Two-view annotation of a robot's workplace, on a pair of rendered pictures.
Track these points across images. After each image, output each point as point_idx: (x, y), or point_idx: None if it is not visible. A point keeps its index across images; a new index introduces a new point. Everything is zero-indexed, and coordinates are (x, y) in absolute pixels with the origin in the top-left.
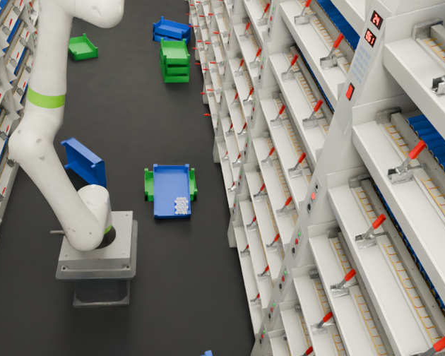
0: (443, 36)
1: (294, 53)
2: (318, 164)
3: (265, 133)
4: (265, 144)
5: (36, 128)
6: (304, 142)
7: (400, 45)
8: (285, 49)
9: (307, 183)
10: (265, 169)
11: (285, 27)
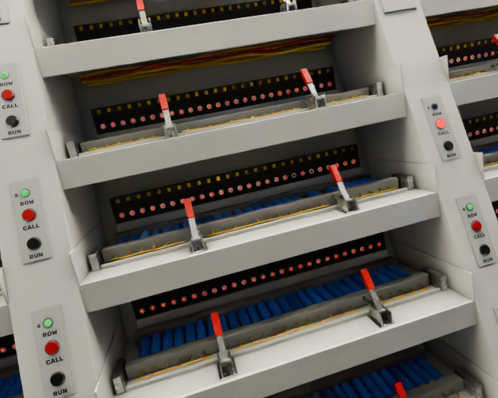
0: None
1: (108, 137)
2: (409, 86)
3: (120, 373)
4: (149, 384)
5: None
6: (340, 125)
7: None
8: (76, 146)
9: (368, 197)
10: (242, 368)
11: (52, 106)
